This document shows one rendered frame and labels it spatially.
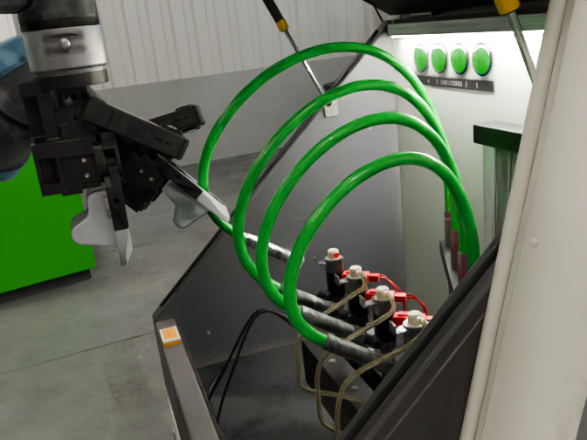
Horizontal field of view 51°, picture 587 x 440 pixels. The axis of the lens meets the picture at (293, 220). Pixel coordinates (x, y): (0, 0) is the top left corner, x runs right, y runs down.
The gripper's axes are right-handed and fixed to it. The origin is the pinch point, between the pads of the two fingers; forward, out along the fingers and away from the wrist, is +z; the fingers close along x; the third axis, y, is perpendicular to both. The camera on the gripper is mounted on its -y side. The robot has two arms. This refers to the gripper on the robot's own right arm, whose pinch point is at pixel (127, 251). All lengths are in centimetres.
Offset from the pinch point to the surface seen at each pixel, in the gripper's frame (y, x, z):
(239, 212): -14.0, -3.2, -1.0
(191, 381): -6.0, -18.3, 28.8
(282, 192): -17.4, 4.7, -4.7
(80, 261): 23, -335, 109
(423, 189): -57, -34, 11
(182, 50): -116, -664, -7
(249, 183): -15.6, -3.2, -4.4
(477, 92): -57, -16, -9
